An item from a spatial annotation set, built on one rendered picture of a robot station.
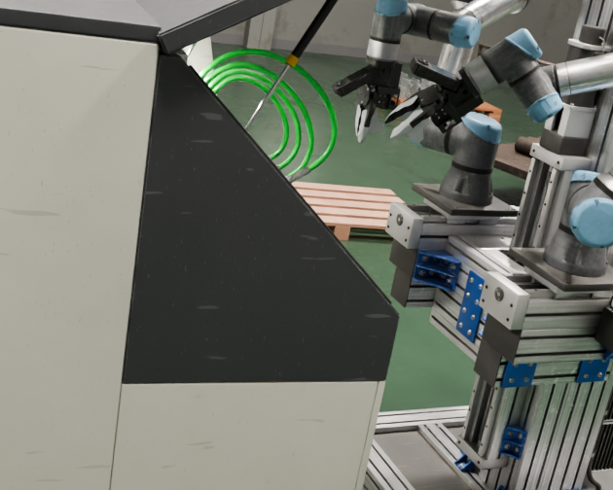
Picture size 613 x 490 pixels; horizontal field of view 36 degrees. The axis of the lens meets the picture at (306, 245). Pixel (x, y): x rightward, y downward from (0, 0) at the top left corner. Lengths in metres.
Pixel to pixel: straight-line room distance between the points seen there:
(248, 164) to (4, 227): 0.46
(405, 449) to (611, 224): 1.20
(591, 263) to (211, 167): 0.96
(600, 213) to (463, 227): 0.66
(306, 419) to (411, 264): 0.73
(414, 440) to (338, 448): 0.95
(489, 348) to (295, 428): 0.55
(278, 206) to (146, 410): 0.50
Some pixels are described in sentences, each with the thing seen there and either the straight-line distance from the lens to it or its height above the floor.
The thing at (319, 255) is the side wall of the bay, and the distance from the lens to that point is 1.93.
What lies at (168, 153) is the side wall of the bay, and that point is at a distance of 1.77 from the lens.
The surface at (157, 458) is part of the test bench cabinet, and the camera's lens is 2.06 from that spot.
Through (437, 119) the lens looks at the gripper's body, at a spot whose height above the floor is 1.35.
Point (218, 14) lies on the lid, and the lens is 1.71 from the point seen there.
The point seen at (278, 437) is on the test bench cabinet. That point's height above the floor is 0.65.
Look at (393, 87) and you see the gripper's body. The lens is 2.37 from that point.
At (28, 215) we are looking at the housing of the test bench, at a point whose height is 1.14.
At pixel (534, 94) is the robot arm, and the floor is 1.44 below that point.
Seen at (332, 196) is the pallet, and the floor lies 0.10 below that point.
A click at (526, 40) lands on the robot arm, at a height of 1.55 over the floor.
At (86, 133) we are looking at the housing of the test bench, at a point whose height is 1.30.
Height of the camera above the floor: 1.75
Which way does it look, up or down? 20 degrees down
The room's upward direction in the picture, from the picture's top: 10 degrees clockwise
